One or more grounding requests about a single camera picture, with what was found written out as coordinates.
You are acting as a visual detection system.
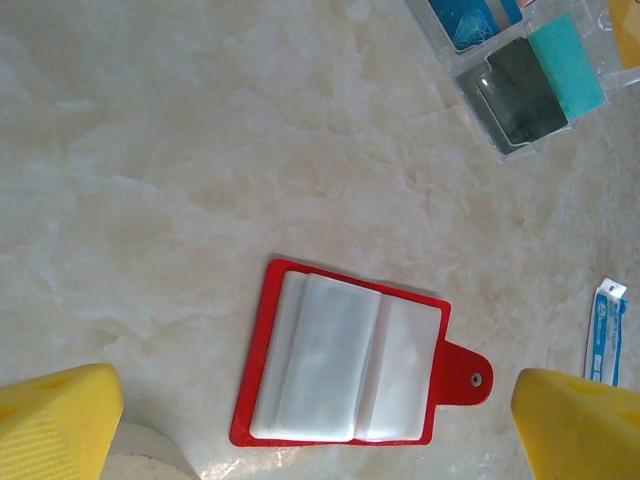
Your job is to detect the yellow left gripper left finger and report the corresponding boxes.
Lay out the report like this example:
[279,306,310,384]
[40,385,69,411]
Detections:
[0,363,125,480]

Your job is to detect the clear plastic card tray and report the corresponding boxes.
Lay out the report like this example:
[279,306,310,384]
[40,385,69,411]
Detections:
[404,0,640,166]

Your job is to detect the black card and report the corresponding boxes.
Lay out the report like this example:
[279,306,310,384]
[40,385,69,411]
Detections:
[484,37,571,146]

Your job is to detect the teal card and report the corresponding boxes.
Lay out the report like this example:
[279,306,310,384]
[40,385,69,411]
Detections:
[528,12,610,121]

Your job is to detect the red card holder clear sleeves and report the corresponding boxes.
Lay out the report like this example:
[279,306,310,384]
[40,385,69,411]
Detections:
[228,257,495,449]

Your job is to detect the blue card white stripe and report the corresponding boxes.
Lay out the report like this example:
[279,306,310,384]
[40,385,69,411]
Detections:
[427,0,525,54]

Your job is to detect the gold card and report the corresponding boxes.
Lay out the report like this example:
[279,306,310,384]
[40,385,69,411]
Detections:
[606,0,640,71]

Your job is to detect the beige masking tape roll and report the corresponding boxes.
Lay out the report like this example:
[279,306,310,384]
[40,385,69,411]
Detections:
[102,422,202,480]

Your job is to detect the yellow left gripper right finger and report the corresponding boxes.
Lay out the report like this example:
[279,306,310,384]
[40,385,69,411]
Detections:
[510,368,640,480]

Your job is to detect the blue white flat packet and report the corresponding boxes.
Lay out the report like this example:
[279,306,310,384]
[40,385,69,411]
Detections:
[583,277,629,389]

